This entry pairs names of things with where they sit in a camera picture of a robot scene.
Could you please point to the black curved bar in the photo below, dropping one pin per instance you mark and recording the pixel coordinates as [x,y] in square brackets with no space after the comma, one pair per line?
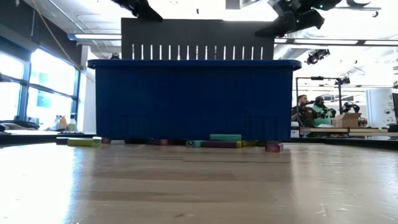
[18,124]

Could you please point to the black background rig frame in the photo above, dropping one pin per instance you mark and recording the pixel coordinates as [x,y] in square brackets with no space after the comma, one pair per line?
[317,78]

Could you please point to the background black robot arm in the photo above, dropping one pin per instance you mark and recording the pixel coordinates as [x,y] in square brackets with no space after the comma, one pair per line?
[351,107]

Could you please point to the large window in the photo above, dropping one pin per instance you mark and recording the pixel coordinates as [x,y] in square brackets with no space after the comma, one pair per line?
[49,81]

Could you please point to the grey slotted divider panel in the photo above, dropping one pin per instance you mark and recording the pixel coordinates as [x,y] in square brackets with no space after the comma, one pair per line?
[192,31]

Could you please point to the background wooden table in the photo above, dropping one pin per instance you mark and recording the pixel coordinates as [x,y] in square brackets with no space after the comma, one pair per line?
[367,132]

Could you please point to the white cabinet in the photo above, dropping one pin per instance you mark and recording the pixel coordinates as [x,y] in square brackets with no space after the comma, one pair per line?
[379,109]

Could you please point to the green wooden block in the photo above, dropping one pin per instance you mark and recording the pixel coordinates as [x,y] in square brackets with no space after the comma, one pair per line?
[242,143]
[84,142]
[256,143]

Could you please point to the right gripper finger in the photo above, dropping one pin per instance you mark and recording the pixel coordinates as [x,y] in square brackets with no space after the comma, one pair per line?
[309,20]
[280,26]

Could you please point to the teal wooden block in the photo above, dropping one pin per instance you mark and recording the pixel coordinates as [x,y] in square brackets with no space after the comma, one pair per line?
[194,143]
[225,137]

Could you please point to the black ceiling spotlight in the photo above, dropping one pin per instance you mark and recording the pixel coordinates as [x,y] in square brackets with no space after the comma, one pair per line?
[115,56]
[315,57]

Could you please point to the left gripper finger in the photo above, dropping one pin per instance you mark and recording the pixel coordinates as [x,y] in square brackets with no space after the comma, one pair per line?
[150,16]

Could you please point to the white plastic container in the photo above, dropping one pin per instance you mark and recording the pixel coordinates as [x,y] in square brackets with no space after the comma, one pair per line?
[295,132]

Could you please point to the person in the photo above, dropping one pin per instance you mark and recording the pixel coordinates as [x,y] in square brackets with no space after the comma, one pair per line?
[306,115]
[323,115]

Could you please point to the linear ceiling light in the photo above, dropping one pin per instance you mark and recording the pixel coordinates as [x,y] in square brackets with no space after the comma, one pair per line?
[99,36]

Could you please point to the dark overhead box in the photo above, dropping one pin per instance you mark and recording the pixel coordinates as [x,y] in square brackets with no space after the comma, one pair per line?
[236,3]

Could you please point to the cardboard box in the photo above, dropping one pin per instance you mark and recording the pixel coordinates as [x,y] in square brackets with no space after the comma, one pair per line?
[346,120]

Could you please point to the blue plastic bin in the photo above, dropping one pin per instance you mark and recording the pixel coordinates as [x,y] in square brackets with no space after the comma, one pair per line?
[192,102]

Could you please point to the clear bottle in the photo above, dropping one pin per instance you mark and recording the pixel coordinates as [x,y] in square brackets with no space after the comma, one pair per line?
[72,125]

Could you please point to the orange bottle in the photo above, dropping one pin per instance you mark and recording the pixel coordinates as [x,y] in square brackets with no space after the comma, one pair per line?
[63,124]

